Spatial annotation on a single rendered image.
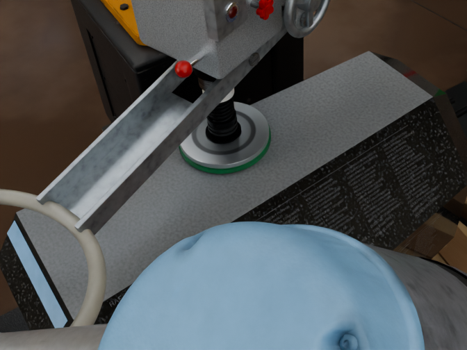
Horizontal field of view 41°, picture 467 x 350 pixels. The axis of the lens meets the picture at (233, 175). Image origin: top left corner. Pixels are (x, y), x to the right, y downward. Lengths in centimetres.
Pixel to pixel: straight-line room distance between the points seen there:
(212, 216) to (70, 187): 31
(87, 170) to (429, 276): 105
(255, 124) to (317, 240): 127
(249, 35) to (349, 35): 198
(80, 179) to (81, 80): 185
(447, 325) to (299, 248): 7
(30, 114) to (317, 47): 137
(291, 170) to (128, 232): 39
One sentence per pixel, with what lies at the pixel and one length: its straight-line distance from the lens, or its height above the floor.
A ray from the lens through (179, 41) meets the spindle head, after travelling 121.
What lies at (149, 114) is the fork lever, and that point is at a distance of 132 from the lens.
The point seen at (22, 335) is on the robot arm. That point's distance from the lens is 66.
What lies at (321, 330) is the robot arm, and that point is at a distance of 19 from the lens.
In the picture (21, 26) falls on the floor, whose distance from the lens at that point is 359.
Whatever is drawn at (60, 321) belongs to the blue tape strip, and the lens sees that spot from 131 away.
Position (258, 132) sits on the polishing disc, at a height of 84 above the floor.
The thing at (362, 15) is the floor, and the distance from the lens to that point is 331.
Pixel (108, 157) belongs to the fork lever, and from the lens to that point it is 128.
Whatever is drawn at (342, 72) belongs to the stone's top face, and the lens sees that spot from 168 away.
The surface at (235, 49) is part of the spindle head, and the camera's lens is 119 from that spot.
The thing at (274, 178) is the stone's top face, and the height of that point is 80.
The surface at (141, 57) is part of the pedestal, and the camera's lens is 190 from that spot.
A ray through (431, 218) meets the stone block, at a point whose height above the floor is 62.
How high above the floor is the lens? 186
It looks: 48 degrees down
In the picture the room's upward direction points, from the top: 7 degrees counter-clockwise
